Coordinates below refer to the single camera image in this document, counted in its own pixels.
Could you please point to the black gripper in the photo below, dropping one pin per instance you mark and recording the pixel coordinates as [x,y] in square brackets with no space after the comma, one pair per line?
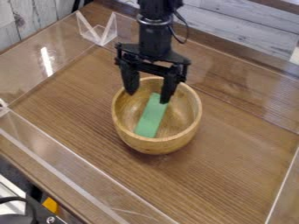
[133,62]

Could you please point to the green rectangular block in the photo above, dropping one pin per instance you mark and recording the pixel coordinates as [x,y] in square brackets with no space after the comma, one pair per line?
[151,117]

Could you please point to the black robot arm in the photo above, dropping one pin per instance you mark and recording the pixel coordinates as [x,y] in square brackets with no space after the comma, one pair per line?
[151,55]

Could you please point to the brown wooden bowl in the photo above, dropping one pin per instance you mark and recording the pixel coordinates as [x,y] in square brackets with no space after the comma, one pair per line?
[179,124]

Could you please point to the yellow tag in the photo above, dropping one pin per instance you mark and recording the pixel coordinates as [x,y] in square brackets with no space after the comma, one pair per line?
[51,205]

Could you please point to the clear acrylic corner bracket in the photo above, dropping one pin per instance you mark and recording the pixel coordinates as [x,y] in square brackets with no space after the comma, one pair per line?
[100,35]

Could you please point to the clear acrylic tray wall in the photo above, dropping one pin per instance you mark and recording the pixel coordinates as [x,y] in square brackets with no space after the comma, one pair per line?
[93,197]

